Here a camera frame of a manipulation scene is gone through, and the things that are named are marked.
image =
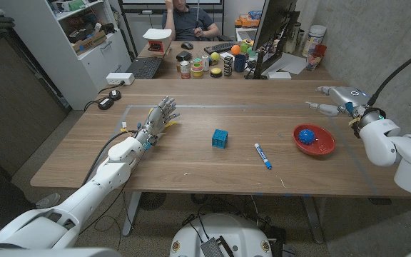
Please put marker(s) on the dark brown cabinet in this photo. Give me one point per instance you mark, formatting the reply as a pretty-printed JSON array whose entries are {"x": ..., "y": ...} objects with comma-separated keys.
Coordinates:
[{"x": 13, "y": 107}]

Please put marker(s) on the black power adapter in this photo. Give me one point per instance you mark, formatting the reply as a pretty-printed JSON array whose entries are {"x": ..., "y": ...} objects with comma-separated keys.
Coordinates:
[
  {"x": 115, "y": 94},
  {"x": 105, "y": 104}
]

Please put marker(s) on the blue bumpy stress ball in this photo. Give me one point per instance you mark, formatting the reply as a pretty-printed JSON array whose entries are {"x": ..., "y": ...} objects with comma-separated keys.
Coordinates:
[{"x": 307, "y": 136}]

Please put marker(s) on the grey shoe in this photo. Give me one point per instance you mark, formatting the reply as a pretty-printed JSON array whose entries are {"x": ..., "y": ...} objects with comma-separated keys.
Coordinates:
[{"x": 48, "y": 201}]

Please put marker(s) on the black keyboard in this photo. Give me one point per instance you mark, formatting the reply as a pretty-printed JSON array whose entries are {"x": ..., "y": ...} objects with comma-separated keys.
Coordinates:
[{"x": 221, "y": 48}]

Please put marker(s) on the blue cube block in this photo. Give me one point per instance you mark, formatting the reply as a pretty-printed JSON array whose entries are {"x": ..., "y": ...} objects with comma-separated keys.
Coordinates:
[{"x": 219, "y": 139}]

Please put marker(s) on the small white cylinder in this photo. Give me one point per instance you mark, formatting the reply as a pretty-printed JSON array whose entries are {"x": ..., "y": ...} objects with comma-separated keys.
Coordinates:
[{"x": 205, "y": 63}]

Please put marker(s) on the white labelled canister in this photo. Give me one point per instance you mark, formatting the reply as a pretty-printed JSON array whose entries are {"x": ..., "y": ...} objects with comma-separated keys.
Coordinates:
[{"x": 314, "y": 37}]

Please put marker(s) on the green cube toy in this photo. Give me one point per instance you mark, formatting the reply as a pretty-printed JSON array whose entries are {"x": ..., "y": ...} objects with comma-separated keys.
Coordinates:
[{"x": 245, "y": 47}]

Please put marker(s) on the black white block tower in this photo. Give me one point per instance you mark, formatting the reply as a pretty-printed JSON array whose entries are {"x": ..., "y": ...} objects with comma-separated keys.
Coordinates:
[{"x": 228, "y": 66}]

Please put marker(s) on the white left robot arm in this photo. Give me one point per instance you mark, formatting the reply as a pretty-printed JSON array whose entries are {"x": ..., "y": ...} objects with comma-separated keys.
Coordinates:
[{"x": 112, "y": 171}]

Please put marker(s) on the small black case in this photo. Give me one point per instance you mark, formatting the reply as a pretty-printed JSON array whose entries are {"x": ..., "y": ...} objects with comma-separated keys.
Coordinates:
[{"x": 183, "y": 55}]

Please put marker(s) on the flat white box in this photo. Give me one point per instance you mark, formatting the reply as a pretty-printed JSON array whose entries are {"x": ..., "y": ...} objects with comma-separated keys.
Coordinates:
[{"x": 279, "y": 75}]

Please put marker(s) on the orange bin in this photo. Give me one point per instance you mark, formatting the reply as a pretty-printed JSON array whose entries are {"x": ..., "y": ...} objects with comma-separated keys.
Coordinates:
[{"x": 246, "y": 21}]

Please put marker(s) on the seated person in dark shirt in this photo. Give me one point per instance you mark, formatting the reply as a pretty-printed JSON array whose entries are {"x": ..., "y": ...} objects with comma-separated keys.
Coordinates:
[{"x": 187, "y": 21}]

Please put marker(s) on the dark blue mug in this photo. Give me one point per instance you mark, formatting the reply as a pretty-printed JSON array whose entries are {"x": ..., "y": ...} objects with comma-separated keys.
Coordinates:
[{"x": 240, "y": 63}]

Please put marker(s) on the small red box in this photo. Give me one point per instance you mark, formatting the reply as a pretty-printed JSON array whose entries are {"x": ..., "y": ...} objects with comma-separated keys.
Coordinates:
[{"x": 321, "y": 50}]

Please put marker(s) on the black yellow disc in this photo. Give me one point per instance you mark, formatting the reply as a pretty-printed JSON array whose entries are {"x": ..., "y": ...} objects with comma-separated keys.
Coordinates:
[{"x": 216, "y": 72}]

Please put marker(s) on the orange ball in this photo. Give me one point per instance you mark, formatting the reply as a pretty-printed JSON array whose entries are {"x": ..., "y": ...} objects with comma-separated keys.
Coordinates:
[{"x": 235, "y": 49}]

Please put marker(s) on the yellow plastic toy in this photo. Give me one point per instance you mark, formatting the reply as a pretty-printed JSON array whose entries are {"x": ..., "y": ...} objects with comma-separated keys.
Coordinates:
[{"x": 171, "y": 124}]

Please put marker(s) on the white table leg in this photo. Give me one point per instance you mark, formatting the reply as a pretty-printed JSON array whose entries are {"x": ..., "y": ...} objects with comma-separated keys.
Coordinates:
[
  {"x": 314, "y": 219},
  {"x": 131, "y": 214}
]

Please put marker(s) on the black computer monitor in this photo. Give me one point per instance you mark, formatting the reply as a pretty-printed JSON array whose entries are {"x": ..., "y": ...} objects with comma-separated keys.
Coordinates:
[{"x": 273, "y": 21}]

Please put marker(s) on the blue white marker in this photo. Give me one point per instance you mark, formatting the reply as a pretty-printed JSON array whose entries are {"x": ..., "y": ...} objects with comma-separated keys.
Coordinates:
[{"x": 262, "y": 156}]

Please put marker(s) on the white power adapter box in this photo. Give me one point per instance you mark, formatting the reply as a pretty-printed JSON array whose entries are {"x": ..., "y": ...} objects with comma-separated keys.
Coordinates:
[{"x": 120, "y": 78}]

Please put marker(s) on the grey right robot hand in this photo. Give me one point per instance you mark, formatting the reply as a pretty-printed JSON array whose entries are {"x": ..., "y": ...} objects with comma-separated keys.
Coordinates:
[{"x": 348, "y": 98}]

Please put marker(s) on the black laptop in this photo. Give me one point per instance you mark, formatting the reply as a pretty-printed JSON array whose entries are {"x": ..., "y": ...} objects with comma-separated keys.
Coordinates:
[{"x": 145, "y": 68}]

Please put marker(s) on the clear cup with coloured discs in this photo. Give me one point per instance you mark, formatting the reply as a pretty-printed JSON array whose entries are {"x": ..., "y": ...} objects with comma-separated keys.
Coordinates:
[{"x": 312, "y": 62}]

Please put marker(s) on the round black floor fan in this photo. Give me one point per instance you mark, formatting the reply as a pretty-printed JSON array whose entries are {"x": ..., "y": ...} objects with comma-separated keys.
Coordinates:
[{"x": 152, "y": 201}]

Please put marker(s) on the cardboard box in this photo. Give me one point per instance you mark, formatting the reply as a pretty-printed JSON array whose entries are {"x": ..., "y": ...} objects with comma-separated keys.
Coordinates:
[{"x": 87, "y": 43}]

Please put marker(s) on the yellow ball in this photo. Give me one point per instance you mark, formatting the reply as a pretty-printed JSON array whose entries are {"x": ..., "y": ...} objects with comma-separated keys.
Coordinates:
[{"x": 215, "y": 56}]

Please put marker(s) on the white robot torso base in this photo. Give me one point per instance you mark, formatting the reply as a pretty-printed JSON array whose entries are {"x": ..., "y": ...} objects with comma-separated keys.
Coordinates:
[{"x": 234, "y": 232}]

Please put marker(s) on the white shelf cabinet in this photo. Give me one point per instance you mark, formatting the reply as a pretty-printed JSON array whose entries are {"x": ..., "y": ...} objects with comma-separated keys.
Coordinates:
[{"x": 95, "y": 68}]

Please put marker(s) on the white and red box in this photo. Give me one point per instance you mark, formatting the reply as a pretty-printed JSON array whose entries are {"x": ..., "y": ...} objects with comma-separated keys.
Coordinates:
[{"x": 157, "y": 39}]

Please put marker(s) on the black computer mouse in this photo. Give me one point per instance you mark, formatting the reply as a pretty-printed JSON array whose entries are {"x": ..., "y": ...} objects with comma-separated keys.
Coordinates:
[{"x": 187, "y": 45}]

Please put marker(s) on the labelled tin can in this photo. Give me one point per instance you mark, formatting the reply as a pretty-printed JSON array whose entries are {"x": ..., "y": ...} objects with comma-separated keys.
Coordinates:
[{"x": 185, "y": 69}]

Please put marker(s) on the stack of coloured cups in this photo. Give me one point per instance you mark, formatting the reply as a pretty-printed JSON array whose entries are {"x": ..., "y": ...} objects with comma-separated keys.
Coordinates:
[{"x": 197, "y": 70}]

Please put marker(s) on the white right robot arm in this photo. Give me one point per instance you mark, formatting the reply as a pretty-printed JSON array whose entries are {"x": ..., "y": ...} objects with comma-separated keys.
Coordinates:
[{"x": 384, "y": 142}]

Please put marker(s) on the thin grey rod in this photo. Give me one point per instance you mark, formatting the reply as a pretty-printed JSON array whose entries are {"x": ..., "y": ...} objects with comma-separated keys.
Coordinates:
[{"x": 197, "y": 14}]

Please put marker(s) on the red speckled bowl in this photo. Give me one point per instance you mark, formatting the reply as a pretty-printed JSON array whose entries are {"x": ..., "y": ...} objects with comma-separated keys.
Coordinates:
[{"x": 321, "y": 144}]

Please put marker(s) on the white paper sheets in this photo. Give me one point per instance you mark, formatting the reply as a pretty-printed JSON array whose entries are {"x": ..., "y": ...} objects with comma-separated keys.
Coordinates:
[{"x": 291, "y": 64}]

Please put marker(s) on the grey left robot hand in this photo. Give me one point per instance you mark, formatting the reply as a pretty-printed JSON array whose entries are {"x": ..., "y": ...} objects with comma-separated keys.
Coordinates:
[{"x": 157, "y": 119}]

